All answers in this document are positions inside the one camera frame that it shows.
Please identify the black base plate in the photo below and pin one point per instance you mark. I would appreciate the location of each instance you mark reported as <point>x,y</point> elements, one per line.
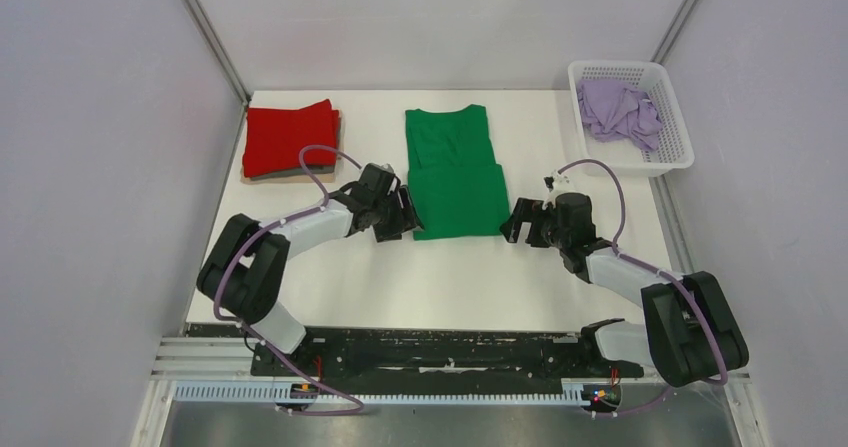
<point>397,361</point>

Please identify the folded red t-shirt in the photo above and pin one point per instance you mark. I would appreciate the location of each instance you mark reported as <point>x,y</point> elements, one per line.
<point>288,139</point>

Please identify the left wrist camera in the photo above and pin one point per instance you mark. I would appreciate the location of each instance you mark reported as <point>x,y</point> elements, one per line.
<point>377,179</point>

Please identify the green t-shirt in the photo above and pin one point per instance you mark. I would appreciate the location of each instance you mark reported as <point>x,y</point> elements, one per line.
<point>456,183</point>

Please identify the left aluminium corner post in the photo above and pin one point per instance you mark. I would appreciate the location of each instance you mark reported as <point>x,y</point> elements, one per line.
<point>213,41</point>

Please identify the white slotted cable duct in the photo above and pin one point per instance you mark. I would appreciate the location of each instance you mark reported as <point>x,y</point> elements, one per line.
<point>282,392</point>

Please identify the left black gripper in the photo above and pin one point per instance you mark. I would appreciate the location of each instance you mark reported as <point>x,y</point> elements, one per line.
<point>406,217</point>

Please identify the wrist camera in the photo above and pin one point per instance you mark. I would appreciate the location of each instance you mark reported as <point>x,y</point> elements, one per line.
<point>557,184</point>
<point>377,179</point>

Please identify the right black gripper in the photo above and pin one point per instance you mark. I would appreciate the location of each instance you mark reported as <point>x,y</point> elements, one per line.
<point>527,211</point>

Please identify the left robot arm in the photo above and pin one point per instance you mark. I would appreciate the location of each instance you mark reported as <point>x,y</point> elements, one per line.
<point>243,273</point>

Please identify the aluminium corner post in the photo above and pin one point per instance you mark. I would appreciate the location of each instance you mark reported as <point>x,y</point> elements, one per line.
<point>213,41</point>
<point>674,30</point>

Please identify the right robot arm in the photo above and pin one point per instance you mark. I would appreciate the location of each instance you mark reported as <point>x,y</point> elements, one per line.
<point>689,332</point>

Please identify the crumpled purple t-shirt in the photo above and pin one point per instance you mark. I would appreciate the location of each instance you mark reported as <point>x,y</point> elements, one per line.
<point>612,110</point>

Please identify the white plastic basket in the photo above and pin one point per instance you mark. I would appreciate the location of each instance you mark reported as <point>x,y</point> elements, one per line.
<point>675,151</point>

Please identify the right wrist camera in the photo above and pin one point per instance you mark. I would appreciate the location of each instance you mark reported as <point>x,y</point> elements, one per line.
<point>557,184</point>

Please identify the right aluminium corner post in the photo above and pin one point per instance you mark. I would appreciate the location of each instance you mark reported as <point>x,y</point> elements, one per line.
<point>674,30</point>

